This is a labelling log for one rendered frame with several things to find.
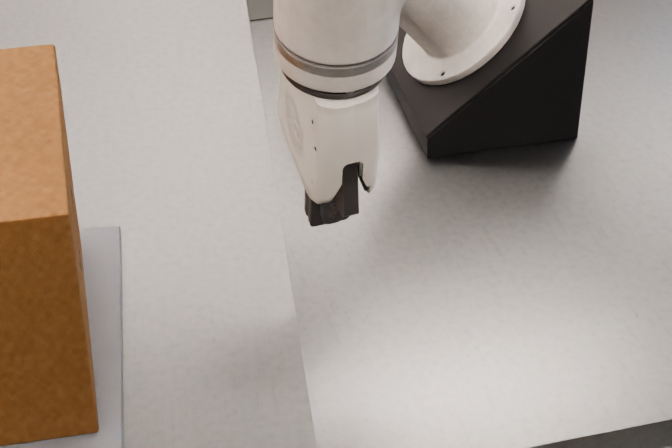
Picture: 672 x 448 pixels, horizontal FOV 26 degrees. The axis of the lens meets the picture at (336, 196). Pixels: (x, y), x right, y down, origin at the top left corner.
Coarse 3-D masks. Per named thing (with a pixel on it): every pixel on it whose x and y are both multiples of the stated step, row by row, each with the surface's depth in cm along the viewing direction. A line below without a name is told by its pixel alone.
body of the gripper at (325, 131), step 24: (288, 96) 103; (312, 96) 98; (336, 96) 97; (360, 96) 98; (288, 120) 105; (312, 120) 99; (336, 120) 98; (360, 120) 98; (288, 144) 107; (312, 144) 100; (336, 144) 99; (360, 144) 100; (312, 168) 101; (336, 168) 101; (360, 168) 102; (312, 192) 103; (336, 192) 103
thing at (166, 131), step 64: (0, 0) 218; (64, 0) 218; (128, 0) 218; (192, 0) 218; (64, 64) 203; (128, 64) 203; (192, 64) 203; (128, 128) 190; (192, 128) 190; (256, 128) 190; (128, 192) 178; (192, 192) 178; (256, 192) 178; (128, 256) 168; (192, 256) 168; (256, 256) 168; (128, 320) 159; (192, 320) 159; (256, 320) 159; (128, 384) 151; (192, 384) 151; (256, 384) 151
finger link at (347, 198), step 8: (344, 168) 102; (352, 168) 102; (344, 176) 102; (352, 176) 103; (344, 184) 103; (352, 184) 103; (344, 192) 103; (352, 192) 103; (336, 200) 106; (344, 200) 104; (352, 200) 104; (344, 208) 104; (352, 208) 104; (344, 216) 105
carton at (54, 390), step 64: (0, 64) 147; (0, 128) 138; (64, 128) 148; (0, 192) 129; (64, 192) 129; (0, 256) 128; (64, 256) 129; (0, 320) 132; (64, 320) 134; (0, 384) 137; (64, 384) 138
